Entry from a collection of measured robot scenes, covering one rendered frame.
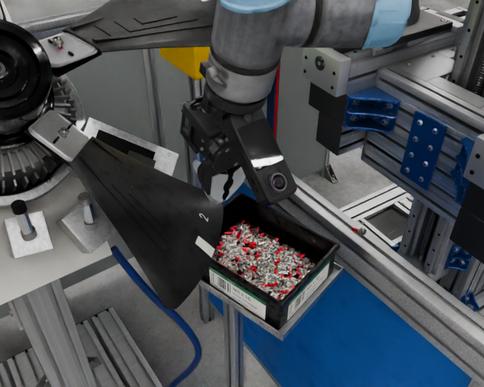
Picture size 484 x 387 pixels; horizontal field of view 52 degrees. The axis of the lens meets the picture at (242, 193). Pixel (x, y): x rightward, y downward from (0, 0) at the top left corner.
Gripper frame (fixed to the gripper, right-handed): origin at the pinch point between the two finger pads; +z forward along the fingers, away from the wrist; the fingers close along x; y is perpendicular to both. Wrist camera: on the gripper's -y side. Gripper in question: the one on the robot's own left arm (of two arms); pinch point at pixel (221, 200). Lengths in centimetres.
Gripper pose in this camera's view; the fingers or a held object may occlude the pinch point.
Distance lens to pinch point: 70.2
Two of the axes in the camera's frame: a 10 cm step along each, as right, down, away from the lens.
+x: -8.1, 3.6, -4.6
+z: -1.8, 5.9, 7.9
